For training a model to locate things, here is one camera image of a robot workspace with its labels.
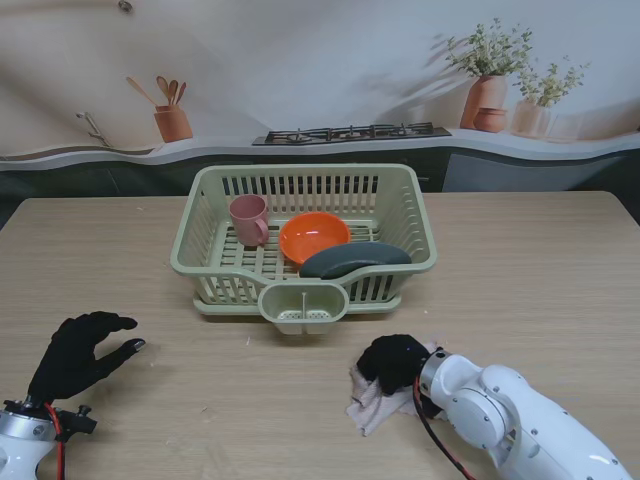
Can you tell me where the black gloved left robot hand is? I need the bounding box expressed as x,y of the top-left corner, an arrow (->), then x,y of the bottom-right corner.
27,311 -> 147,401

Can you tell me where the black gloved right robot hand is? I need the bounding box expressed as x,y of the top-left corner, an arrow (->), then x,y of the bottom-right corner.
356,334 -> 432,396

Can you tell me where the pale pink wiping cloth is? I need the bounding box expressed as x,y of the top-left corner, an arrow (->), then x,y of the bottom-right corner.
345,339 -> 446,437

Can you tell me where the grey round plate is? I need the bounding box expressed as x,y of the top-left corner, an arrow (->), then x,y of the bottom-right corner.
299,241 -> 414,280

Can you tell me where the orange plastic bowl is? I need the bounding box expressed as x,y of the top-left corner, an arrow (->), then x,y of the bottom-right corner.
278,211 -> 352,266

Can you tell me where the pink plastic mug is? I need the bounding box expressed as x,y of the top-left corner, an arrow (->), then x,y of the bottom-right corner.
229,194 -> 272,251

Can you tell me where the green cutlery holder cup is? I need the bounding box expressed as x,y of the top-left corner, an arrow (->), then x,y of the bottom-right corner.
258,282 -> 350,335

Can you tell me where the green plastic dish rack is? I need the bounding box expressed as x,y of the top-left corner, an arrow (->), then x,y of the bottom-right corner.
171,163 -> 440,306

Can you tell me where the printed kitchen backdrop banner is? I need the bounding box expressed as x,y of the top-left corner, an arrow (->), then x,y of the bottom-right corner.
0,0 -> 640,201

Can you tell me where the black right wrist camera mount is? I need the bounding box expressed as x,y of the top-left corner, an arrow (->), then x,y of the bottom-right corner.
417,394 -> 446,421

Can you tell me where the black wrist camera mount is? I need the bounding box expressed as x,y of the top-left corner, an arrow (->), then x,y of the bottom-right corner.
53,405 -> 99,441
417,394 -> 446,421

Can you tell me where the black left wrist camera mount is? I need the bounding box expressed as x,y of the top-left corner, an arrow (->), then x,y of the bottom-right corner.
53,405 -> 99,441

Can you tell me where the red black right arm cable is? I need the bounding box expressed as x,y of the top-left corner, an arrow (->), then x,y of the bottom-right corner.
412,377 -> 476,480

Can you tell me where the red black arm cable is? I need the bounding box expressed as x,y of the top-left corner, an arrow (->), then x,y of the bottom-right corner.
412,377 -> 476,480
44,402 -> 67,480

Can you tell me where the red black left arm cable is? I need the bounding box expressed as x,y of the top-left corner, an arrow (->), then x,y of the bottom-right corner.
44,402 -> 67,480

